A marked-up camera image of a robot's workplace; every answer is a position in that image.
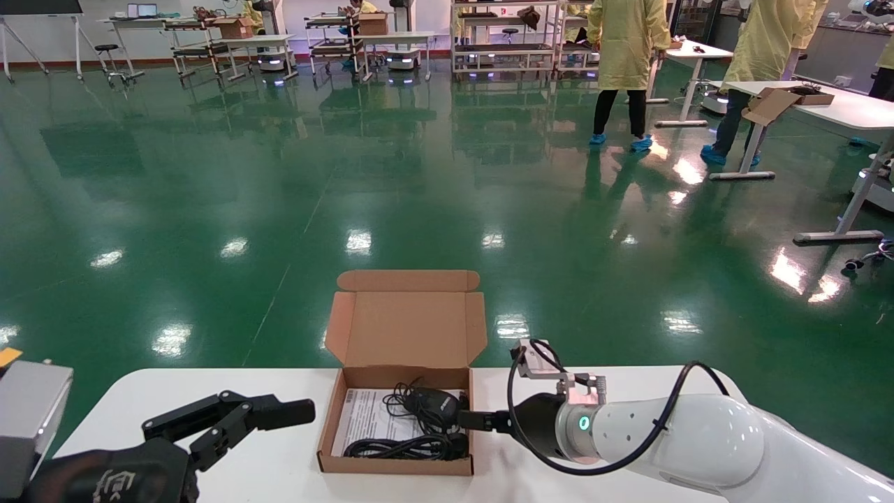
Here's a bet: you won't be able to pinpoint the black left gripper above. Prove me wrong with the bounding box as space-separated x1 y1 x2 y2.
20 390 317 503

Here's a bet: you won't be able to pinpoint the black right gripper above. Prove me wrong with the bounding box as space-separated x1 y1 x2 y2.
457 392 568 462

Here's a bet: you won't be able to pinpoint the brown cardboard storage box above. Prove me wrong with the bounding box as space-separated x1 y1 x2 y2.
317 269 488 477

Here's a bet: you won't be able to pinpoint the open cardboard box with mouse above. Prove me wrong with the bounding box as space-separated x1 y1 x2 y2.
740 84 836 128

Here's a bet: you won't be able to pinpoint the black computer mouse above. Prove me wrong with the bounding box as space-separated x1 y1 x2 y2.
405 388 462 427

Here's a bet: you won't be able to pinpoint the white printed manual sheet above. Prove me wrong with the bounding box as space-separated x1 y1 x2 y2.
331 388 466 458

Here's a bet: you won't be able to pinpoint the metal trolley rack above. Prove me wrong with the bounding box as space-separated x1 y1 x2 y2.
305 10 372 79
163 15 235 86

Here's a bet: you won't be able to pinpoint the yellow-coated person black trousers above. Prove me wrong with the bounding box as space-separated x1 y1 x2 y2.
585 0 673 153

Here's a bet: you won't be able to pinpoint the white desk with laptops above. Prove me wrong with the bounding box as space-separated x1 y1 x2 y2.
98 15 184 79

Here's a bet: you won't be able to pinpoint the black caster wheels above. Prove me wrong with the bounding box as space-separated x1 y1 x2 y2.
842 240 894 275

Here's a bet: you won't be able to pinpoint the black display on stand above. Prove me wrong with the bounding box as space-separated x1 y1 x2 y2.
0 0 85 81

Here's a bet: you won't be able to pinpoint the yellow-coated person blue jeans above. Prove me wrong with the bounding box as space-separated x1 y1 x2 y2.
700 0 830 167

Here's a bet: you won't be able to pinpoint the large white table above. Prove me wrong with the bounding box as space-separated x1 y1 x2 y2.
708 80 894 246

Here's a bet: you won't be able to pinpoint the yellow-coated person partly seen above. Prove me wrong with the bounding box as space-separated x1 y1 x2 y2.
868 34 894 100

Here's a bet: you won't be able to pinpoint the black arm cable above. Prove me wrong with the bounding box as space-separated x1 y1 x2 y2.
507 339 731 477

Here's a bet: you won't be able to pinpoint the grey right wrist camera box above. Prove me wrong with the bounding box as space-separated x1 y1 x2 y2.
517 340 607 406

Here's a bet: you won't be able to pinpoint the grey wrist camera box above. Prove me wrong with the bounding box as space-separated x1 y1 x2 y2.
0 359 75 481
517 340 607 406

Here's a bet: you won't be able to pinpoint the black coiled cable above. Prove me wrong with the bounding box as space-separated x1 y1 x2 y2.
344 379 471 462

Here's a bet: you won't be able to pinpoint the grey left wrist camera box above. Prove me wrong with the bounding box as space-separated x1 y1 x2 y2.
0 359 75 481

